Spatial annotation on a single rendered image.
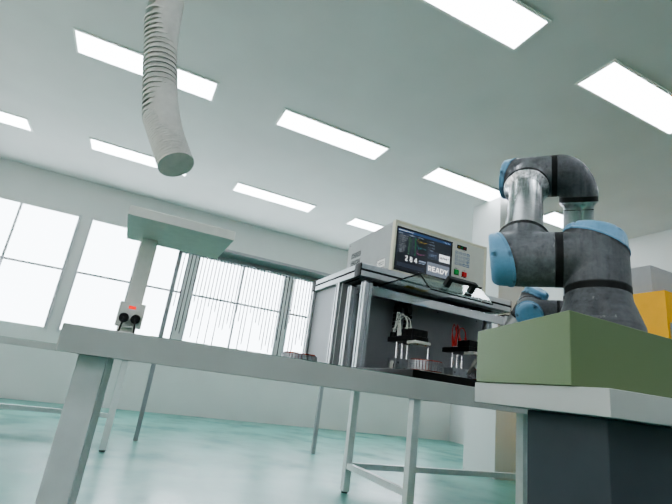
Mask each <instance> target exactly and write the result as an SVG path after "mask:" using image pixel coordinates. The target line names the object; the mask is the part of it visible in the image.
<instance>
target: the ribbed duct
mask: <svg viewBox="0 0 672 504"><path fill-rule="evenodd" d="M184 3H185V0H149V1H148V4H147V8H146V11H145V14H146V15H145V16H144V29H143V31H144V33H143V36H144V37H143V41H144V42H143V72H142V74H143V77H142V80H143V81H142V85H143V86H142V121H143V125H144V128H145V131H146V134H147V137H148V140H149V143H150V146H151V149H152V152H153V156H154V159H155V162H156V165H157V168H158V171H159V172H160V173H161V174H163V175H165V176H169V177H177V176H181V175H184V174H186V173H187V172H189V171H190V170H191V169H192V168H193V165H194V159H193V156H192V154H191V151H190V148H189V146H188V143H187V140H186V137H185V135H184V131H183V126H182V121H181V116H180V110H179V103H178V91H177V90H178V86H177V85H178V81H177V80H178V76H177V75H178V72H177V70H178V67H177V65H178V62H177V61H178V58H177V56H178V53H177V51H178V41H179V33H180V27H181V20H182V14H183V8H184Z"/></svg>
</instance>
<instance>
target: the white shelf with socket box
mask: <svg viewBox="0 0 672 504"><path fill-rule="evenodd" d="M235 235H236V232H234V231H230V230H227V229H223V228H219V227H215V226H211V225H207V224H203V223H199V222H196V221H192V220H188V219H184V218H180V217H176V216H172V215H168V214H165V213H161V212H157V211H153V210H149V209H145V208H141V207H137V206H134V205H130V207H129V210H128V216H127V239H132V240H136V241H140V242H141V246H140V250H139V253H138V257H137V261H136V264H135V268H134V272H133V275H132V279H131V283H130V286H129V290H128V294H127V298H126V301H121V302H120V305H119V309H118V313H117V316H116V320H115V326H119V327H118V330H117V331H121V332H128V333H134V334H135V330H136V329H140V328H141V324H142V321H143V317H144V313H145V309H146V305H142V303H143V299H144V295H145V291H146V288H147V284H148V280H149V276H150V272H151V268H152V264H153V261H154V257H155V253H156V249H157V245H158V246H162V247H166V248H170V249H175V250H179V251H183V252H188V253H192V254H196V255H201V256H205V257H209V258H214V259H217V258H218V257H219V256H220V255H221V254H222V253H223V252H224V251H225V250H226V248H227V247H228V246H229V245H230V244H231V243H232V242H233V241H234V239H235Z"/></svg>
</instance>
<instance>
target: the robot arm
mask: <svg viewBox="0 0 672 504"><path fill-rule="evenodd" d="M499 193H500V196H501V197H502V198H503V199H507V200H508V205H507V213H506V220H505V225H504V226H503V227H502V228H501V229H500V230H499V232H495V233H491V234H490V235H489V236H488V242H489V256H490V268H491V279H492V282H493V283H494V284H496V285H499V286H508V287H514V286H517V287H525V288H524V290H523V291H522V292H521V295H520V297H519V298H518V300H517V302H516V304H515V306H514V308H513V309H512V311H511V313H510V315H509V317H508V318H507V320H506V322H505V325H508V324H512V323H516V322H521V321H525V320H529V319H533V318H538V317H542V316H546V315H550V314H555V313H559V312H563V311H567V310H571V311H575V312H578V313H582V314H585V315H589V316H592V317H596V318H599V319H603V320H606V321H610V322H613V323H617V324H620V325H624V326H627V327H631V328H634V329H638V330H641V331H645V332H648V330H647V327H646V325H645V323H644V321H643V319H642V317H641V315H640V313H639V311H638V308H637V306H636V304H635V302H634V298H633V286H632V274H631V261H630V256H631V250H630V248H629V243H628V237H627V235H626V233H625V232H624V231H623V230H622V229H621V228H619V227H617V226H616V225H614V224H611V223H608V222H604V221H597V220H594V206H595V205H596V204H597V203H598V199H599V194H598V187H597V184H596V181H595V178H594V176H593V174H592V173H591V171H590V170H589V169H588V167H587V166H586V165H585V164H584V163H583V162H582V161H580V160H579V159H577V158H575V157H573V156H570V155H565V154H558V155H549V156H537V157H525V158H513V159H507V160H505V161H504V162H503V163H502V165H501V168H500V175H499ZM557 196H559V204H560V205H561V206H562V207H563V230H562V232H549V231H548V230H547V229H546V227H545V226H544V219H543V201H544V200H545V199H546V197H557ZM593 201H594V202H593ZM539 287H553V288H563V300H548V298H549V294H548V293H547V292H546V291H545V290H543V289H541V288H539Z"/></svg>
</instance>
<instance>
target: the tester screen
mask: <svg viewBox="0 0 672 504"><path fill-rule="evenodd" d="M428 251H431V252H435V253H438V254H442V255H445V256H448V257H450V256H451V243H448V242H444V241H441V240H438V239H435V238H431V237H428V236H425V235H422V234H418V233H415V232H412V231H408V230H405V229H402V228H398V239H397V249H396V260H395V267H396V268H400V269H403V270H407V271H411V272H415V273H422V274H426V268H427V261H428V262H432V263H435V264H439V265H443V266H446V267H449V274H450V263H449V264H446V263H443V262H439V261H436V260H432V259H429V258H427V257H428ZM404 255H408V256H411V257H415V258H418V265H417V264H414V263H410V262H406V261H404ZM397 261H399V262H403V263H407V264H410V265H414V266H418V267H421V268H424V272H421V271H417V270H413V269H409V268H406V267H402V266H398V265H396V264H397ZM426 275H428V274H426Z"/></svg>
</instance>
